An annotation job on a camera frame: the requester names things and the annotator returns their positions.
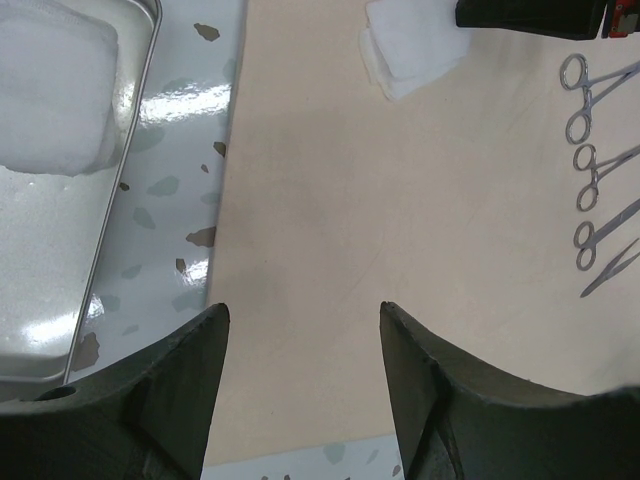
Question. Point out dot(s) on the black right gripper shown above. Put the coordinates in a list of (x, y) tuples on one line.
[(564, 19)]

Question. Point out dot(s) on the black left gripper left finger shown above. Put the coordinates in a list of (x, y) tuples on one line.
[(145, 417)]

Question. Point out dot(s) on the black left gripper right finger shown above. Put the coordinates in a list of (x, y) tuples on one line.
[(458, 417)]

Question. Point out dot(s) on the white gauze pad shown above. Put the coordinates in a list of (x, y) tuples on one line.
[(58, 72), (379, 73), (415, 37)]

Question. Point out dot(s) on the steel hemostat forceps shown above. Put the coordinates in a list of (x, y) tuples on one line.
[(585, 160), (593, 89)]

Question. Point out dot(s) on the beige cloth mat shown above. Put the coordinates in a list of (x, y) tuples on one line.
[(456, 203)]

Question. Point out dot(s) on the small steel scissors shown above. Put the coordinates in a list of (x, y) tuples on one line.
[(587, 236)]

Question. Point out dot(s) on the steel tweezers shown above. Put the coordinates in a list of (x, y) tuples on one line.
[(613, 268)]

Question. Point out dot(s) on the metal tray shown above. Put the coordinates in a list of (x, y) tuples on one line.
[(52, 227)]

